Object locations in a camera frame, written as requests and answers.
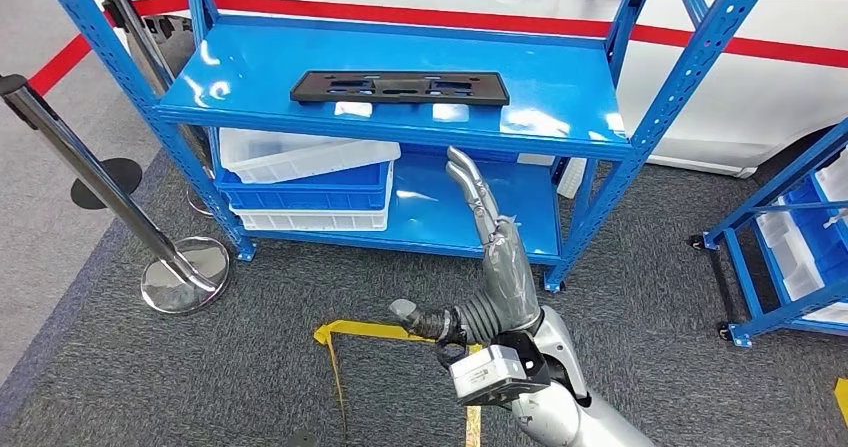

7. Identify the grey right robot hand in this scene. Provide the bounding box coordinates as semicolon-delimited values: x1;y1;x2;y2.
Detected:
389;145;543;346

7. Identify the black plastic plate frame part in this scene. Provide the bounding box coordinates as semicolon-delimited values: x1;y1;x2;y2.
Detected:
290;70;511;107

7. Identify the blue wheeled shelf rack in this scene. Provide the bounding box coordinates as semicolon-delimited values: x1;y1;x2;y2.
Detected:
688;117;848;349

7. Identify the blue metal shelf rack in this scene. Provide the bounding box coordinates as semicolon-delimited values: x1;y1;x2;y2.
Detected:
36;0;783;293

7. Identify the white plastic container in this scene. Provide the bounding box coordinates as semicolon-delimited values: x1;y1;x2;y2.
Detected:
516;154;591;200

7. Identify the white plastic bin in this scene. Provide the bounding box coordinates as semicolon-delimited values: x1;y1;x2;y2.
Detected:
229;165;396;233

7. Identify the chrome stanchion with chrome base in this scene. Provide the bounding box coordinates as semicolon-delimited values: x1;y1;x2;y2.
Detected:
0;74;231;315
100;0;219;219

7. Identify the blue storage bin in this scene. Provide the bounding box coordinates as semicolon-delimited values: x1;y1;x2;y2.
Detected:
784;173;848;286

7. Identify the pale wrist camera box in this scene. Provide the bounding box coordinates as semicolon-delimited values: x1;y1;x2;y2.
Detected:
449;344;552;408

